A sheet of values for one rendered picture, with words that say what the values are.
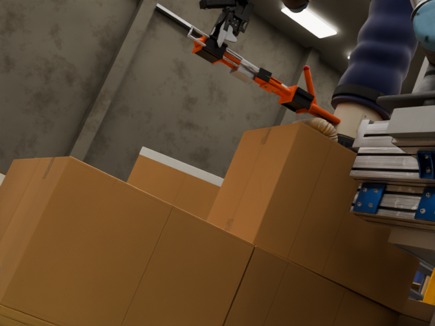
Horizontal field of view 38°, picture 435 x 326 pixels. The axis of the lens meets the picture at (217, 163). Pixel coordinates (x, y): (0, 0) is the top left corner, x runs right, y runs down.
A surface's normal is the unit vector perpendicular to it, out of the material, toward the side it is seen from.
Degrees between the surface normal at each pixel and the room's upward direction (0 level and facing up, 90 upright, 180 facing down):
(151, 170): 90
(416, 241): 90
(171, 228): 90
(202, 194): 90
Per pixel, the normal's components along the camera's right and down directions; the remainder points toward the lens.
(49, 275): 0.44, 0.00
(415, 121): -0.80, -0.43
